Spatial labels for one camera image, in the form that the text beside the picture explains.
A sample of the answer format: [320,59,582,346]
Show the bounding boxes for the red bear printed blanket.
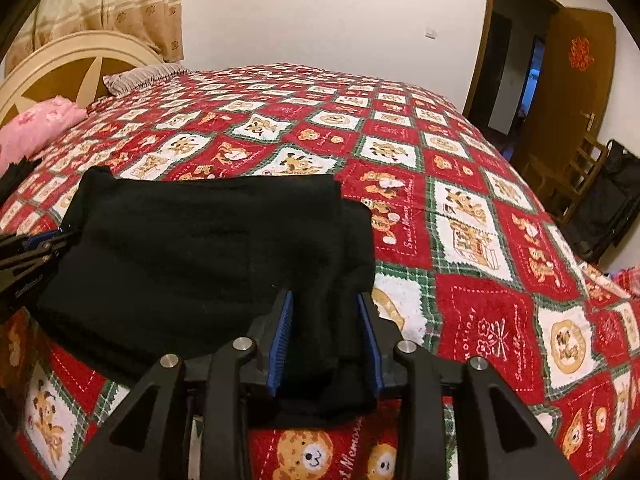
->
[0,62,640,480]

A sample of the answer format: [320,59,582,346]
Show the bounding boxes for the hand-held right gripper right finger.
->
[356,291,581,480]

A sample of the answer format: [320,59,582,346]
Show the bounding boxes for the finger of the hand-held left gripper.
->
[0,245,58,281]
[0,229,77,256]

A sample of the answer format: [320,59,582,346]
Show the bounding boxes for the beige patterned curtain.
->
[5,0,185,73]

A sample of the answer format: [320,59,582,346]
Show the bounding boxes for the pink pillow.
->
[0,99,88,173]

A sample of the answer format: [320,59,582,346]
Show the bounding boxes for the cream headboard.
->
[0,30,166,126]

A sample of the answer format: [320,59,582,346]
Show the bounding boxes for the wooden chair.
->
[520,132,611,223]

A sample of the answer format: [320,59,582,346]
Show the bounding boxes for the red door decoration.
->
[567,37,593,72]

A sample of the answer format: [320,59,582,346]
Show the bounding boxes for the striped pillow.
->
[102,62,193,97]

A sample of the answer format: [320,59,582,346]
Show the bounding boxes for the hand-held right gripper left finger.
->
[65,290,296,480]

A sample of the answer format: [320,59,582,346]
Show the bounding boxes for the wooden door frame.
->
[462,0,563,126]

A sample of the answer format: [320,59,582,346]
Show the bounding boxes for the wooden door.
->
[510,7,616,211]

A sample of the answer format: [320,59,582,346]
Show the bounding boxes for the black luggage bag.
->
[565,140,640,263]

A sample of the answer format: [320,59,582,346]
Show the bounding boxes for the dark fringed cloth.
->
[0,157,43,201]

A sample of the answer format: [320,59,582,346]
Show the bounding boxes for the black pants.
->
[35,166,381,428]

